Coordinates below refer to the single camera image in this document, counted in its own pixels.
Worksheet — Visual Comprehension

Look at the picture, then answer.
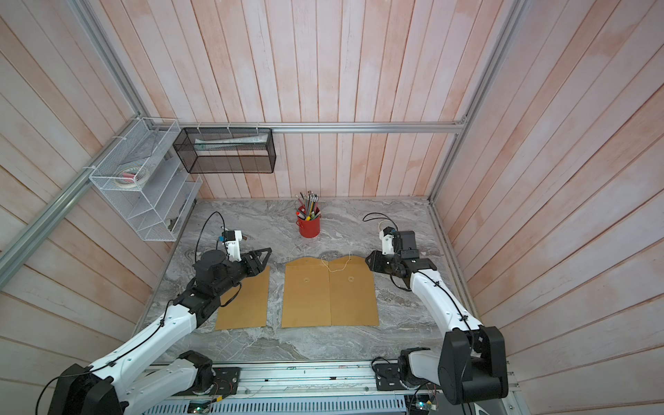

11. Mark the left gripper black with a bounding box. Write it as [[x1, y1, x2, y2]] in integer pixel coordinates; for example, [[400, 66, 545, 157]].
[[213, 248, 273, 296]]

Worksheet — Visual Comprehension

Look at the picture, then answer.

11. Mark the brown file bag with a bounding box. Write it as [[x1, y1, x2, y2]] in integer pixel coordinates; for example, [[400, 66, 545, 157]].
[[323, 255, 380, 326], [214, 266, 270, 330], [282, 258, 331, 329]]

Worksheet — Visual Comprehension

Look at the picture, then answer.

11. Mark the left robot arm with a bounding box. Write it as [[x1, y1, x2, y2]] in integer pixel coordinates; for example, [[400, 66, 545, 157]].
[[48, 248, 271, 414]]

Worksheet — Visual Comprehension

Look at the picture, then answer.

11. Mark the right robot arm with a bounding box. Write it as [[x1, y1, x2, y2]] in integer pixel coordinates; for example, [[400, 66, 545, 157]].
[[365, 227, 508, 405]]

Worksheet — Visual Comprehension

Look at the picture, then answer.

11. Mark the red pen holder cup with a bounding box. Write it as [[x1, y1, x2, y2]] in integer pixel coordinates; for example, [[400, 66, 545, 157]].
[[297, 206, 321, 239]]

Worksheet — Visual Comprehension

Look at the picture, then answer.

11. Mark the black mesh basket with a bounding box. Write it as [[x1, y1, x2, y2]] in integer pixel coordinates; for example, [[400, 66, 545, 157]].
[[173, 126, 277, 174]]

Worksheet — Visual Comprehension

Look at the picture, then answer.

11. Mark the tape roll in rack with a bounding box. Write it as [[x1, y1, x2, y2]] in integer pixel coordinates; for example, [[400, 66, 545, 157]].
[[112, 166, 148, 190]]

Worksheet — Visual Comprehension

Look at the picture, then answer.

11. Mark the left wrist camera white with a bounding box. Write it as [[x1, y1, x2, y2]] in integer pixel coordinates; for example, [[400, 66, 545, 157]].
[[222, 230, 243, 262]]

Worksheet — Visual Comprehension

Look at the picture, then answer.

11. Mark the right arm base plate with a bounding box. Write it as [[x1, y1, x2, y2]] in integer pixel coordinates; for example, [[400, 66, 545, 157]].
[[370, 359, 440, 391]]

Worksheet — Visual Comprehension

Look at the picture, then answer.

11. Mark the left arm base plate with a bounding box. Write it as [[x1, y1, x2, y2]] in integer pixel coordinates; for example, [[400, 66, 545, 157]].
[[176, 367, 241, 398]]

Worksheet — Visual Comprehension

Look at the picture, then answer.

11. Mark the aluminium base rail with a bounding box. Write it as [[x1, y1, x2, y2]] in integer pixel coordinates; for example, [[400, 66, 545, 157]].
[[87, 360, 522, 403]]

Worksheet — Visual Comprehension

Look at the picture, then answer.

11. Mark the white wire shelf rack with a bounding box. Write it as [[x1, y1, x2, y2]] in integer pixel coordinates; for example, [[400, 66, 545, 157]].
[[90, 118, 202, 242]]

